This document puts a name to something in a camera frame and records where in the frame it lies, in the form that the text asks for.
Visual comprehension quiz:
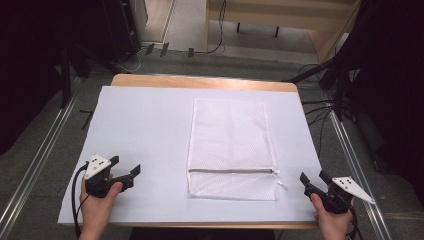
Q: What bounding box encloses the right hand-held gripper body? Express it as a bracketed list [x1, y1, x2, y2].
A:
[304, 176, 376, 215]

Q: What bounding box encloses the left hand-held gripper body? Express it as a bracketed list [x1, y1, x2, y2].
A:
[83, 154, 134, 199]

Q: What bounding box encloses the person's right hand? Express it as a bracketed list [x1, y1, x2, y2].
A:
[309, 193, 355, 240]

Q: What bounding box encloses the person's left hand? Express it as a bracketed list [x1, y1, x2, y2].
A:
[78, 172, 124, 240]

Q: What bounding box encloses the white table mat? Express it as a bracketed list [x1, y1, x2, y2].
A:
[57, 85, 330, 225]

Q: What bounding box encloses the white mesh laundry bag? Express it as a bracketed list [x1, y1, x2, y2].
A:
[186, 98, 289, 202]

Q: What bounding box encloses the person's dark clothing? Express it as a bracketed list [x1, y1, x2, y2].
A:
[129, 227, 278, 240]

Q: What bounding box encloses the black metal stand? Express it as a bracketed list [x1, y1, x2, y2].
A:
[282, 54, 356, 123]
[59, 41, 118, 109]

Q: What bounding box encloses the wooden table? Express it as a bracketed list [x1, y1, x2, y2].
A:
[57, 73, 322, 230]

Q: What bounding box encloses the black curtain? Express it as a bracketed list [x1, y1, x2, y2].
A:
[0, 0, 111, 156]
[339, 0, 424, 208]

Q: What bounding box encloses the black cabinet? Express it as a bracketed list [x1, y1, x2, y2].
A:
[101, 0, 144, 64]

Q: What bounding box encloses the wooden shelf unit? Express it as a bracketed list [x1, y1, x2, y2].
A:
[204, 0, 364, 64]

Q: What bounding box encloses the metal floor rail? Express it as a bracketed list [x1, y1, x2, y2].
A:
[0, 78, 83, 233]
[328, 101, 393, 240]

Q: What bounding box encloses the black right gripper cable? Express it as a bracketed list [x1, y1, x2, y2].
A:
[345, 198, 365, 240]

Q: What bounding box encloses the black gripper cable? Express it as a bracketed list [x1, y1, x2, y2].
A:
[345, 198, 365, 240]
[70, 162, 91, 240]

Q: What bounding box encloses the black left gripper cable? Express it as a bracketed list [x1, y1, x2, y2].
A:
[70, 162, 91, 240]

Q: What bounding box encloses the bundle of black cables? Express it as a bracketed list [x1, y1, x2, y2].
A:
[300, 63, 336, 158]

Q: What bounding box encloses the white floor cable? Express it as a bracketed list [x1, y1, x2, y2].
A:
[114, 46, 148, 74]

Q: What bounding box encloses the black floor cable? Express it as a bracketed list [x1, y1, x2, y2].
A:
[186, 0, 228, 58]

